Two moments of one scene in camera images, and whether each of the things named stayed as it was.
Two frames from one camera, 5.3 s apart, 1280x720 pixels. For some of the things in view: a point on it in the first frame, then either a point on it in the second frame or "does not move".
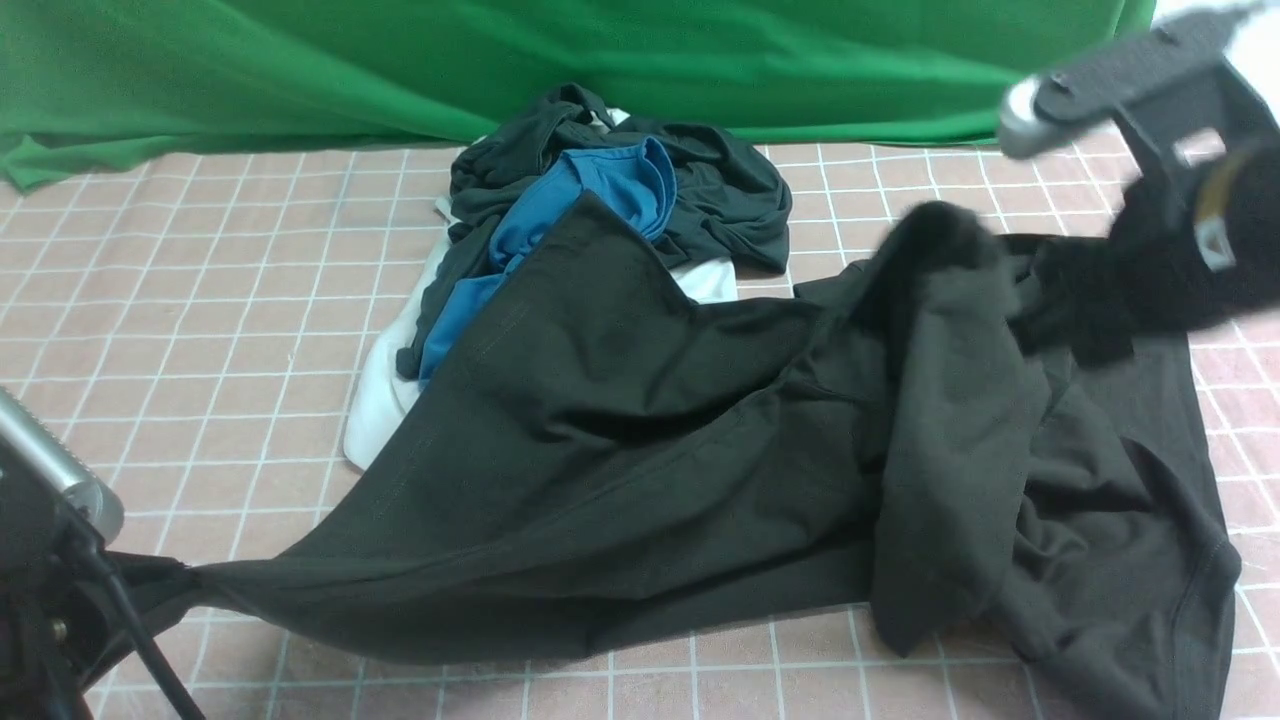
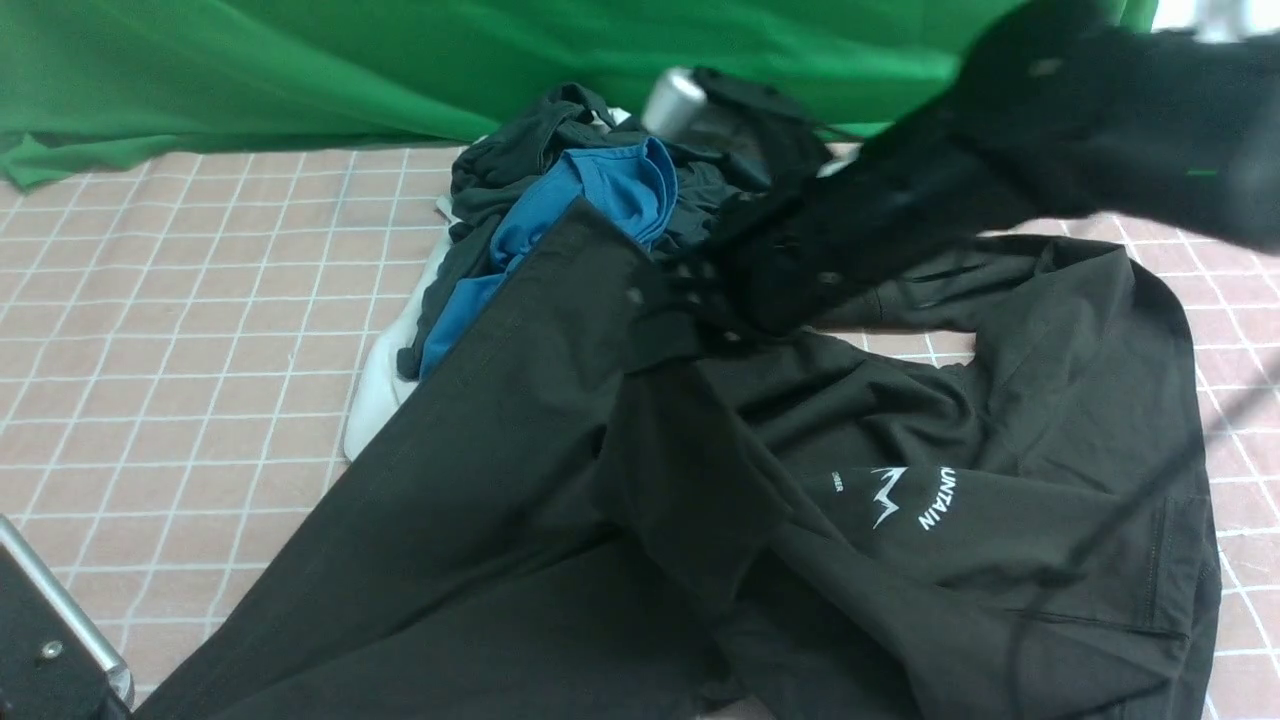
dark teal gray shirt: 732,207 does not move
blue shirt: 637,179 does not move
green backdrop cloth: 83,79 does not move
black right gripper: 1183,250 -> 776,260
